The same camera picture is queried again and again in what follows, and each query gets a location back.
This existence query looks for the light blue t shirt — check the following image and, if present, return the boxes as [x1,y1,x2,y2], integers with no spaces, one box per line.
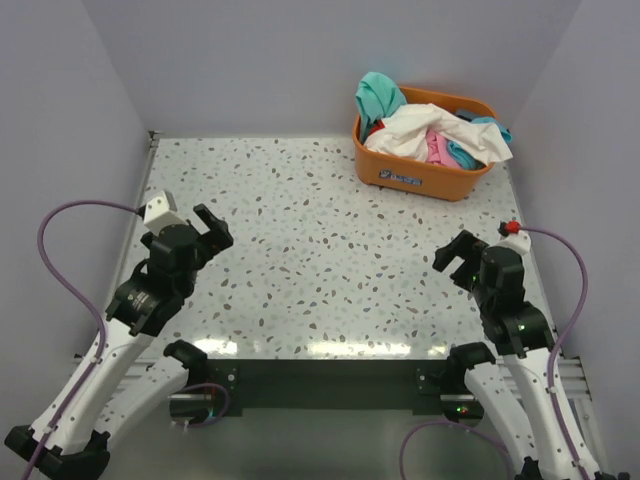
[443,116,513,167]

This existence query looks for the teal green t shirt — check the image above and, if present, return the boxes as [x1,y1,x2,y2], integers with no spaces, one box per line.
[355,72,407,143]

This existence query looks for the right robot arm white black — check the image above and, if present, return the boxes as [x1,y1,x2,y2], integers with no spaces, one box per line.
[433,222,611,479]

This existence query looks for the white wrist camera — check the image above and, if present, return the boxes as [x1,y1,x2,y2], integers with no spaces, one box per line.
[142,190,186,236]
[498,231,532,257]

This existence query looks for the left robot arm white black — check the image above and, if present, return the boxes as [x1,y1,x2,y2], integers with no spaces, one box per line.
[4,198,234,479]

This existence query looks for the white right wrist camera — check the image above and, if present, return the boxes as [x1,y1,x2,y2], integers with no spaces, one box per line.
[498,231,532,257]

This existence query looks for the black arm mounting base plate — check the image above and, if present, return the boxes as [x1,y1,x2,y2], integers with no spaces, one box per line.
[169,357,486,419]

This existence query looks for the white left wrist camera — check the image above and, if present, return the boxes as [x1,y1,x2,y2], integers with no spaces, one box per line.
[142,190,186,236]

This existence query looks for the orange plastic laundry basket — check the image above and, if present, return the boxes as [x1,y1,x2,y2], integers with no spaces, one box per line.
[351,86,498,202]

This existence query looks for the aluminium table frame rail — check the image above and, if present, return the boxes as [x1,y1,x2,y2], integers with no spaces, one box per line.
[499,319,596,416]

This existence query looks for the white t shirt red print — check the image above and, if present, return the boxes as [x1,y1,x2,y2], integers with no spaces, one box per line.
[363,102,515,165]

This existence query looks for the pink t shirt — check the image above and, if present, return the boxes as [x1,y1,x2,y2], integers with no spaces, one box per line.
[425,130,461,170]

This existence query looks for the dark navy garment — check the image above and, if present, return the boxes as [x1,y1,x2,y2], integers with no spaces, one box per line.
[455,108,479,122]

